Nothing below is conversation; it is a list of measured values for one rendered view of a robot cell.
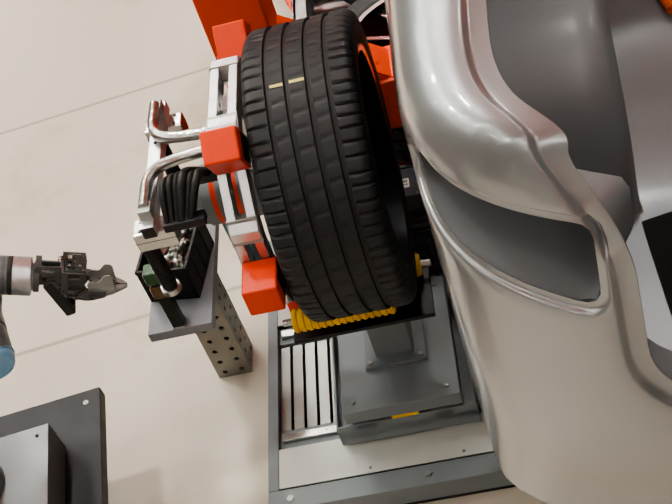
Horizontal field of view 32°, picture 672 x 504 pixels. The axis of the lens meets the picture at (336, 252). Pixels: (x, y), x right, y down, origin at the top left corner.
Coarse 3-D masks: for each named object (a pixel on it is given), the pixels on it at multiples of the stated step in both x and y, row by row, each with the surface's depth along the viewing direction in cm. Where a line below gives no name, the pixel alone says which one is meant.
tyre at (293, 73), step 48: (288, 48) 233; (336, 48) 229; (288, 96) 226; (336, 96) 223; (288, 144) 223; (336, 144) 222; (288, 192) 224; (336, 192) 223; (288, 240) 227; (336, 240) 227; (384, 240) 227; (336, 288) 236; (384, 288) 237
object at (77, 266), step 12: (72, 252) 265; (36, 264) 260; (48, 264) 262; (60, 264) 262; (72, 264) 263; (84, 264) 263; (36, 276) 261; (48, 276) 263; (60, 276) 263; (72, 276) 263; (84, 276) 261; (36, 288) 262; (60, 288) 266; (72, 288) 265; (84, 288) 267
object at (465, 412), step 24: (432, 264) 322; (336, 336) 316; (456, 336) 305; (336, 360) 310; (336, 384) 303; (336, 408) 296; (432, 408) 291; (456, 408) 288; (360, 432) 293; (384, 432) 293; (408, 432) 294
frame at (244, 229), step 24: (216, 72) 244; (240, 72) 245; (216, 96) 238; (240, 96) 240; (216, 120) 232; (240, 120) 234; (240, 216) 233; (240, 240) 232; (264, 240) 234; (288, 288) 247
